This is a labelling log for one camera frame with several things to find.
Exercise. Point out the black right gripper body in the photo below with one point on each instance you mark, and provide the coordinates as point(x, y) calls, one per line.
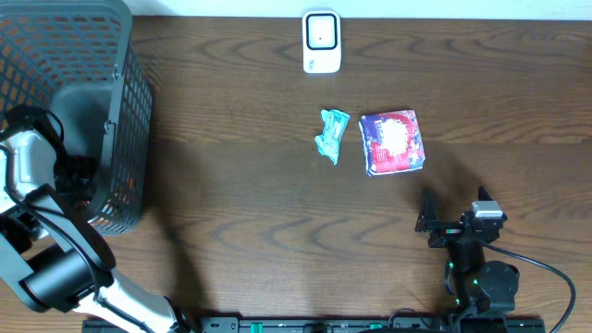
point(453, 230)

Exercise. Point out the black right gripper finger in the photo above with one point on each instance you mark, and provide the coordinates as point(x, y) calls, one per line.
point(483, 195)
point(427, 219)

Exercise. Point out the purple red snack bag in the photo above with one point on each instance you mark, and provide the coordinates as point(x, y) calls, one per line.
point(392, 143)

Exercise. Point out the green flushable wipes pack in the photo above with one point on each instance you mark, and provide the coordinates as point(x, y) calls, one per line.
point(328, 142)

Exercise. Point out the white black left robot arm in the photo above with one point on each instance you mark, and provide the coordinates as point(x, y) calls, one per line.
point(51, 256)

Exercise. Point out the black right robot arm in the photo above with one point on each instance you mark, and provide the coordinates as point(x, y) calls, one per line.
point(481, 287)

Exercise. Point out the white barcode scanner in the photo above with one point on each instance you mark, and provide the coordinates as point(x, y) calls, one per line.
point(321, 42)

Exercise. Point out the grey plastic mesh basket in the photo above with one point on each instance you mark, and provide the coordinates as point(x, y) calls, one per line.
point(74, 58)

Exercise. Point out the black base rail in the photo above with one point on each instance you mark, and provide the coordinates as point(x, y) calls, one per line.
point(401, 323)

